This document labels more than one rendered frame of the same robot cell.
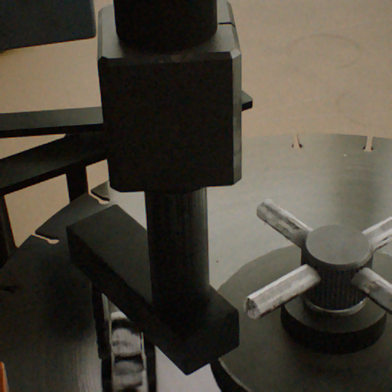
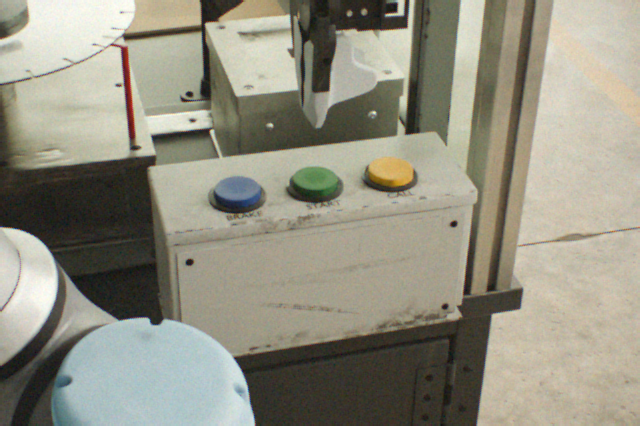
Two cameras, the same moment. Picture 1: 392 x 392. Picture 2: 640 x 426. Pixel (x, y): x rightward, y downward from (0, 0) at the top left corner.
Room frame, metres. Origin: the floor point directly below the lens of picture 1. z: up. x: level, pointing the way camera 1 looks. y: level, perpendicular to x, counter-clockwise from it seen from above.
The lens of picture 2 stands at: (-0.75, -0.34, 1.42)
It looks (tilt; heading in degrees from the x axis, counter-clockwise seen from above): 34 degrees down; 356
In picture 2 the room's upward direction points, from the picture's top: 1 degrees clockwise
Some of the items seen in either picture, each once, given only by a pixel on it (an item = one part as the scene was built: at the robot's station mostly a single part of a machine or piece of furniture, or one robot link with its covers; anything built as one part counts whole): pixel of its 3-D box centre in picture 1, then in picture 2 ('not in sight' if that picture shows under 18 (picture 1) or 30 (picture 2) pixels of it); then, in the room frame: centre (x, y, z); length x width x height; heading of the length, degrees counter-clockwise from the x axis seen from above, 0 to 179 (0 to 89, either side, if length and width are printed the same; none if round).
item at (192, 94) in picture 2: not in sight; (212, 86); (0.51, -0.30, 0.76); 0.09 x 0.03 x 0.03; 102
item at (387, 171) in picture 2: not in sight; (390, 177); (0.07, -0.47, 0.90); 0.04 x 0.04 x 0.02
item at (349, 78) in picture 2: not in sight; (342, 83); (0.05, -0.42, 1.01); 0.06 x 0.03 x 0.09; 102
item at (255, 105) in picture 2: not in sight; (300, 111); (0.33, -0.40, 0.82); 0.18 x 0.18 x 0.15; 12
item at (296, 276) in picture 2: not in sight; (309, 245); (0.08, -0.39, 0.82); 0.28 x 0.11 x 0.15; 102
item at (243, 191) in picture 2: not in sight; (237, 197); (0.05, -0.33, 0.90); 0.04 x 0.04 x 0.02
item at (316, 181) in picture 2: not in sight; (315, 186); (0.06, -0.40, 0.90); 0.04 x 0.04 x 0.02
